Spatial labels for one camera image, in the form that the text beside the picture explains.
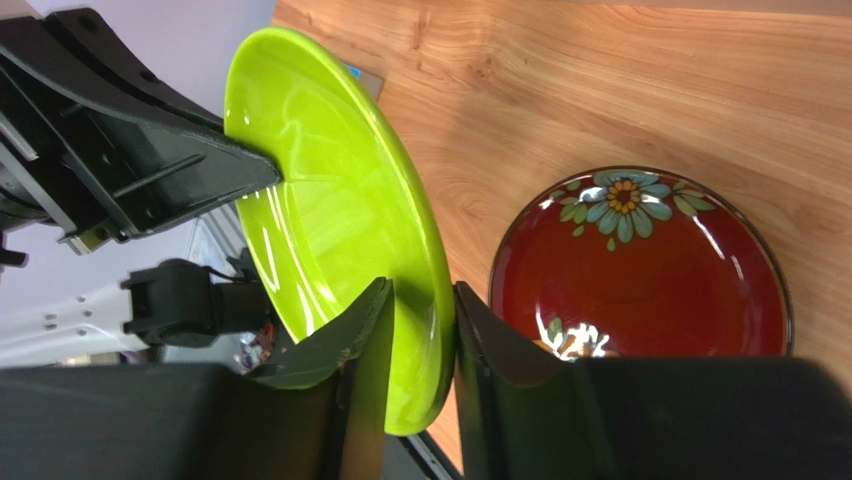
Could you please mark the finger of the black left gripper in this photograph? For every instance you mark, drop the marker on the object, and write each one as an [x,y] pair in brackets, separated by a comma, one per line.
[93,142]

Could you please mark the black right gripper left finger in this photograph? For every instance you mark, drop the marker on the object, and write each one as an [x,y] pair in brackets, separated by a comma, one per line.
[317,412]

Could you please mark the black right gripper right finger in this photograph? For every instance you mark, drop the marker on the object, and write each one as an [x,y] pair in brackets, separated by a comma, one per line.
[524,414]

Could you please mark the red floral plate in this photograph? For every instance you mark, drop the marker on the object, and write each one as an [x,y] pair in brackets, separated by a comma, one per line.
[630,261]

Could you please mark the lime green plate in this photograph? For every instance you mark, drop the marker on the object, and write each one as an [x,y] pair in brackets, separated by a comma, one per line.
[350,207]

